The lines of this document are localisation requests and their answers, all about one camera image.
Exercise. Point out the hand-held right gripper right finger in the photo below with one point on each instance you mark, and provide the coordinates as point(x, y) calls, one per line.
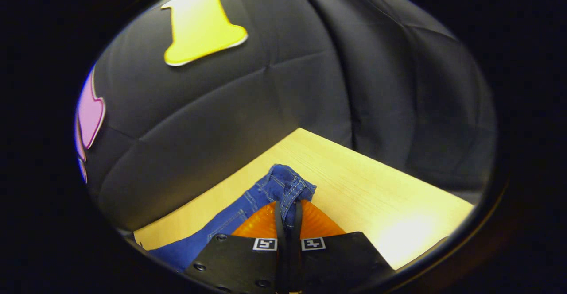
point(341, 258)

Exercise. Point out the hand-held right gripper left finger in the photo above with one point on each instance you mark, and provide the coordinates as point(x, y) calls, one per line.
point(239, 258)

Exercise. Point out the blue jeans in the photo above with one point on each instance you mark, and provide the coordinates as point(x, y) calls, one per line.
point(230, 218)

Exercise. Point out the black backdrop cloth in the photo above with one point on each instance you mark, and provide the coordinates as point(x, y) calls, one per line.
point(266, 108)

